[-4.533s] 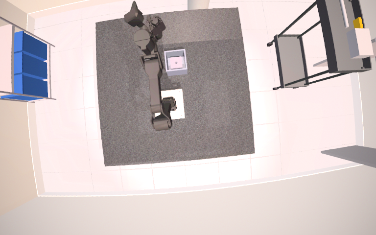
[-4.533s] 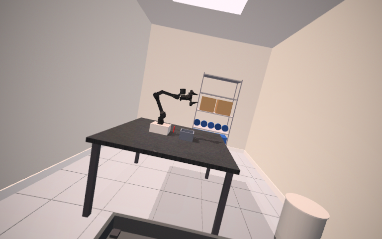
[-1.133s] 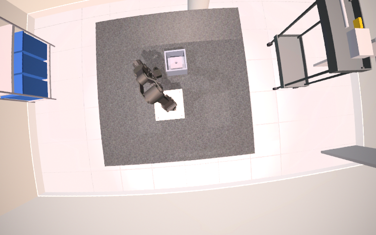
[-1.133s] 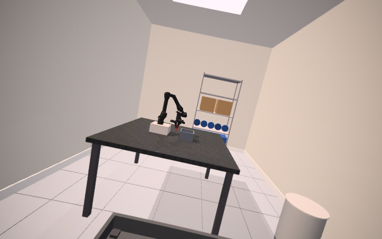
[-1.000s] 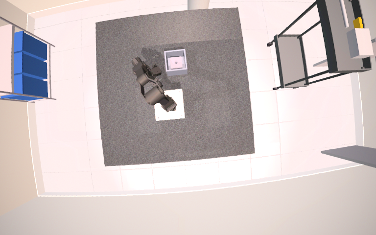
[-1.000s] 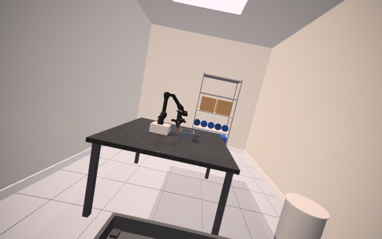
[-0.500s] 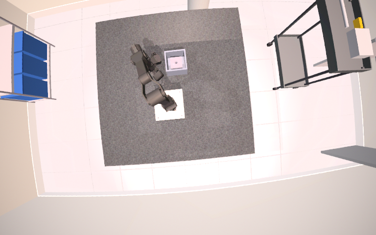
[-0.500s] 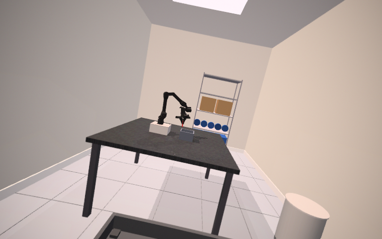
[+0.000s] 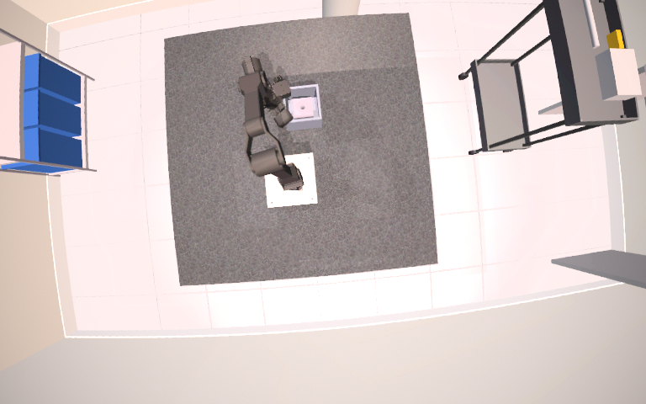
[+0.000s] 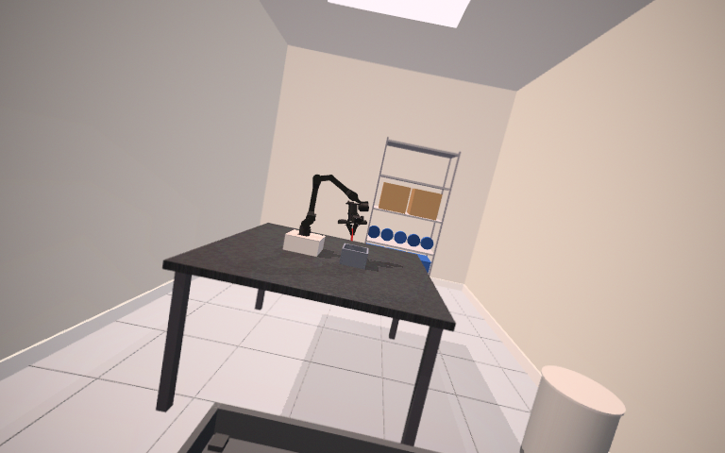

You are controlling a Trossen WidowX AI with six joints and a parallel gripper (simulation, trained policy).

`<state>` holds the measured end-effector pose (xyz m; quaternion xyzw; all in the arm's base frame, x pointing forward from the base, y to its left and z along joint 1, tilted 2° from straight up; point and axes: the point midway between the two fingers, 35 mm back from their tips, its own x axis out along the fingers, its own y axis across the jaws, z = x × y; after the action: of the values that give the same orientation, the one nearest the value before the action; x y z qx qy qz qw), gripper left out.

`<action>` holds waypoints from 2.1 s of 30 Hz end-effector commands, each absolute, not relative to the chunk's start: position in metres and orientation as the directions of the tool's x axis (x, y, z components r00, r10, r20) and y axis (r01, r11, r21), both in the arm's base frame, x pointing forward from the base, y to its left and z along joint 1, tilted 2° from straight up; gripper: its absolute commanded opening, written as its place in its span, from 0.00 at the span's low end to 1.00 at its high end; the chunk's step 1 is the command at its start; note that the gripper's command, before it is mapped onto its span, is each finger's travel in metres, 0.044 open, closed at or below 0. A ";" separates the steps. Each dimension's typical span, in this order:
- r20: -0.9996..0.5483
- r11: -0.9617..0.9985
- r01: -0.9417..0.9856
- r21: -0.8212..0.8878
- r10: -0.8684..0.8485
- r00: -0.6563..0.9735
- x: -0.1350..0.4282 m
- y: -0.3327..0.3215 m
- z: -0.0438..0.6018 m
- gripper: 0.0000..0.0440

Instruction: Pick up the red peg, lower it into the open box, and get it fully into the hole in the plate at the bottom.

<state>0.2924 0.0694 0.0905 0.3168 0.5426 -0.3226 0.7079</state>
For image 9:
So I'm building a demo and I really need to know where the pale pink square plate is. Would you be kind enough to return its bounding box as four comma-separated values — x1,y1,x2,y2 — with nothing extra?
292,97,314,120

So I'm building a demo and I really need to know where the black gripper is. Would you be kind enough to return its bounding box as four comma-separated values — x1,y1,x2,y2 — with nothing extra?
263,86,294,128

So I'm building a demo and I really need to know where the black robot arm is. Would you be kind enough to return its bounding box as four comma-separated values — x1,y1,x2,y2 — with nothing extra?
237,56,304,191

